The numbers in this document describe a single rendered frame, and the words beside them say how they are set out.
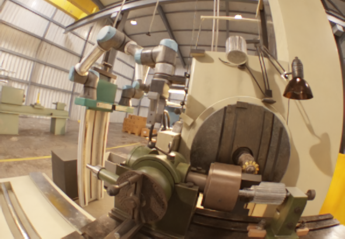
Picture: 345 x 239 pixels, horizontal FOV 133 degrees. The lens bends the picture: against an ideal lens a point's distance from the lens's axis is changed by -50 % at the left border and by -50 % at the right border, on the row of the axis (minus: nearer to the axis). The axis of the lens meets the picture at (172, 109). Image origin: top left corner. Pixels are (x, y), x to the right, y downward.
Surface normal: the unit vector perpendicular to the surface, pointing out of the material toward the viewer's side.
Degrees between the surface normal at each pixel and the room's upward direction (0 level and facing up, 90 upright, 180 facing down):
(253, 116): 90
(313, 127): 90
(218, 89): 90
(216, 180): 54
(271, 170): 90
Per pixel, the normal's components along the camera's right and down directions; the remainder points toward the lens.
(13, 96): 0.93, 0.14
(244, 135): -0.33, -0.10
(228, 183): -0.17, -0.66
